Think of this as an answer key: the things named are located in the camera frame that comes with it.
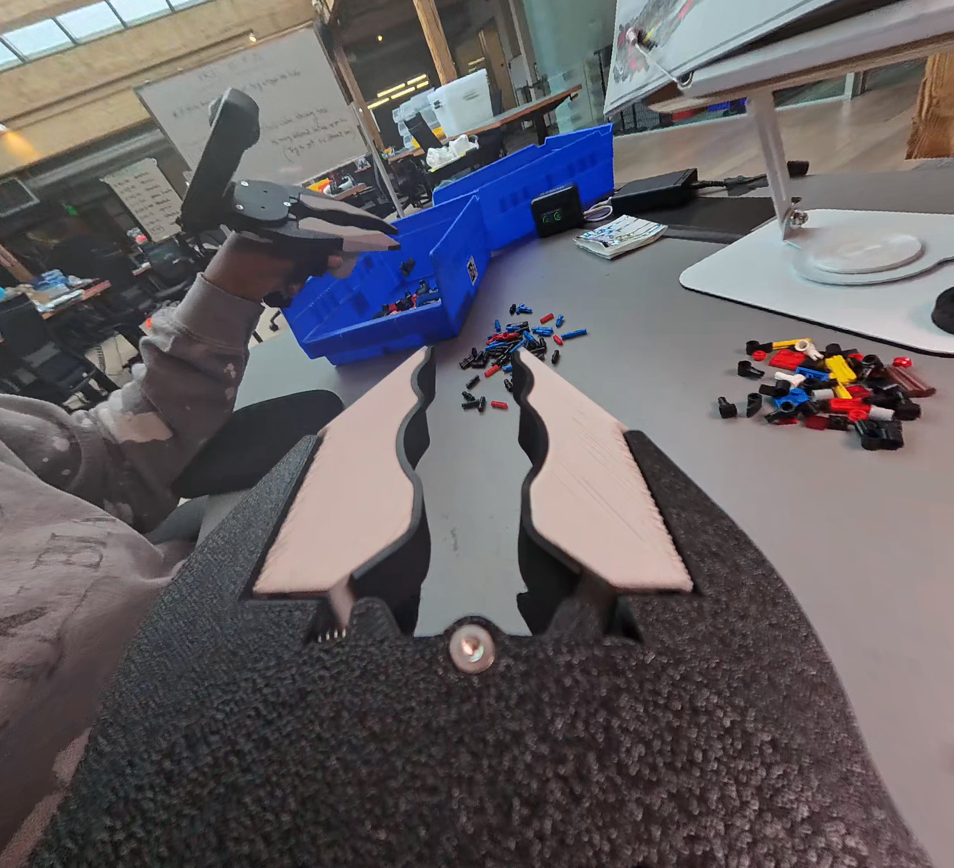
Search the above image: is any heap of dark toy parts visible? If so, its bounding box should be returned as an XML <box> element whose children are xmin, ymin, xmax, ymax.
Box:
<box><xmin>371</xmin><ymin>258</ymin><xmax>442</xmax><ymax>321</ymax></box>

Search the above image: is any person's black trouser leg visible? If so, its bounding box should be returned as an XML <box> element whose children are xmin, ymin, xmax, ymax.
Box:
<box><xmin>171</xmin><ymin>390</ymin><xmax>345</xmax><ymax>500</ymax></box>

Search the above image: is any person's grey sweatshirt torso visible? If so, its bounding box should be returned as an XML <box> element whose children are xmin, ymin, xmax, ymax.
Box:
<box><xmin>0</xmin><ymin>391</ymin><xmax>187</xmax><ymax>868</ymax></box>

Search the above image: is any black device with green display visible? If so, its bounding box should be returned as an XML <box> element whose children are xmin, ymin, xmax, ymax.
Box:
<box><xmin>531</xmin><ymin>184</ymin><xmax>584</xmax><ymax>239</ymax></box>

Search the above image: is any white storage box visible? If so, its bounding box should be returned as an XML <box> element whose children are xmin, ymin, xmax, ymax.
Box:
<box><xmin>428</xmin><ymin>69</ymin><xmax>493</xmax><ymax>137</ymax></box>

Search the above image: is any person's left hand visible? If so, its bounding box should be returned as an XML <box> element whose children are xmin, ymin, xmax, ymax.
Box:
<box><xmin>205</xmin><ymin>231</ymin><xmax>353</xmax><ymax>308</ymax></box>

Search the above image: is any small whiteboard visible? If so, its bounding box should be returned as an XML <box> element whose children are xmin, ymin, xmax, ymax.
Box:
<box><xmin>100</xmin><ymin>158</ymin><xmax>185</xmax><ymax>243</ymax></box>

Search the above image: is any pile of mixed toy bricks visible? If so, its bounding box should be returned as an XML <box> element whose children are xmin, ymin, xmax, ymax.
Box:
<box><xmin>717</xmin><ymin>336</ymin><xmax>937</xmax><ymax>453</ymax></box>

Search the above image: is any large whiteboard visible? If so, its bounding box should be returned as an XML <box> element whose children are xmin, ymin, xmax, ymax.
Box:
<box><xmin>134</xmin><ymin>26</ymin><xmax>374</xmax><ymax>194</ymax></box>

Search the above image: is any holographic sticker sheet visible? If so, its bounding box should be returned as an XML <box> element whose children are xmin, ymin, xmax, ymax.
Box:
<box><xmin>572</xmin><ymin>214</ymin><xmax>669</xmax><ymax>261</ymax></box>

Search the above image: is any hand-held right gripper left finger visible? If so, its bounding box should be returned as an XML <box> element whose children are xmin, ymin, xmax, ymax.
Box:
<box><xmin>253</xmin><ymin>345</ymin><xmax>437</xmax><ymax>634</ymax></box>

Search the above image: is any black power cable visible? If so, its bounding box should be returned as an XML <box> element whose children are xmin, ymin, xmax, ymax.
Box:
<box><xmin>697</xmin><ymin>160</ymin><xmax>809</xmax><ymax>192</ymax></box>

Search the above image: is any pile of small connector pins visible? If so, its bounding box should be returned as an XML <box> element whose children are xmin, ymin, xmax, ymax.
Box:
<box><xmin>458</xmin><ymin>302</ymin><xmax>590</xmax><ymax>414</ymax></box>

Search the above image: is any white book stand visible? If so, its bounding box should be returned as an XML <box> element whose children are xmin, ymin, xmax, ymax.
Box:
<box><xmin>630</xmin><ymin>0</ymin><xmax>954</xmax><ymax>356</ymax></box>

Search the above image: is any grey desk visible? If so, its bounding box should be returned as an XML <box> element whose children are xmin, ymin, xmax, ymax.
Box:
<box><xmin>235</xmin><ymin>156</ymin><xmax>954</xmax><ymax>868</ymax></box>

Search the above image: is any black power adapter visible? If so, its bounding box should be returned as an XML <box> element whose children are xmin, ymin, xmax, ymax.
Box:
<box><xmin>611</xmin><ymin>169</ymin><xmax>699</xmax><ymax>215</ymax></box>

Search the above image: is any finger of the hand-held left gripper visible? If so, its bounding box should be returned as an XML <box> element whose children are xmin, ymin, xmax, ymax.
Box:
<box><xmin>298</xmin><ymin>193</ymin><xmax>390</xmax><ymax>234</ymax></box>
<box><xmin>339</xmin><ymin>220</ymin><xmax>401</xmax><ymax>252</ymax></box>

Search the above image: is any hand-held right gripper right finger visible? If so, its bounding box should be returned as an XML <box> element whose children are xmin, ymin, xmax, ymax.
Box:
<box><xmin>511</xmin><ymin>348</ymin><xmax>694</xmax><ymax>619</ymax></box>

